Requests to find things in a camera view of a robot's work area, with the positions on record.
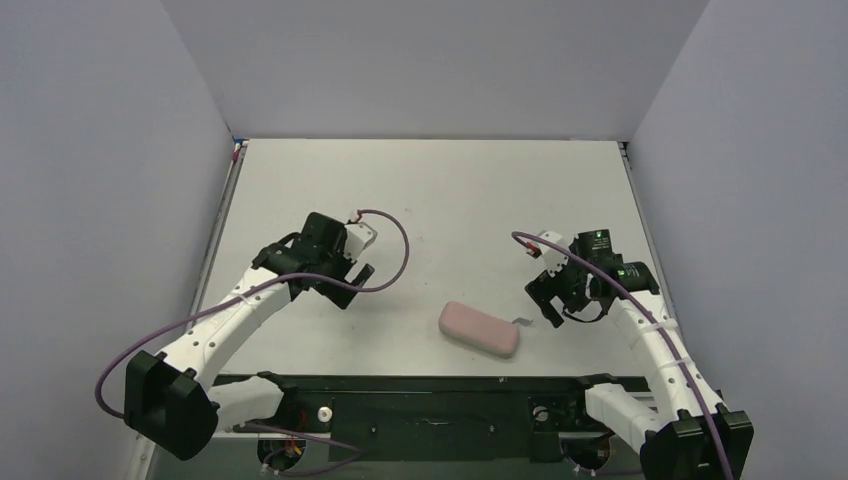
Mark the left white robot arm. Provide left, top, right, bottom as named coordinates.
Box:
left=123, top=212, right=377, bottom=460

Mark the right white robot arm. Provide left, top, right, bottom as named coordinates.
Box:
left=511, top=229, right=754, bottom=479

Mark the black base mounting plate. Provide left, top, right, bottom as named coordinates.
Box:
left=211, top=374, right=664, bottom=465

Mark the pink umbrella case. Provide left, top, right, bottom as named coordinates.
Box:
left=438, top=301, right=520, bottom=359

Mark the aluminium extrusion rail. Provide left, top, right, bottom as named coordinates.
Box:
left=125, top=139, right=250, bottom=480

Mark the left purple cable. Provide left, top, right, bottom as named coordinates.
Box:
left=94, top=209, right=411, bottom=420

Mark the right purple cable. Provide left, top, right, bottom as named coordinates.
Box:
left=511, top=231, right=737, bottom=480

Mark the purple cable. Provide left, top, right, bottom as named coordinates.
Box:
left=511, top=231, right=737, bottom=480
left=94, top=209, right=411, bottom=420

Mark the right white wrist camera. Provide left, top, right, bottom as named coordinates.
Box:
left=536, top=231, right=568, bottom=277

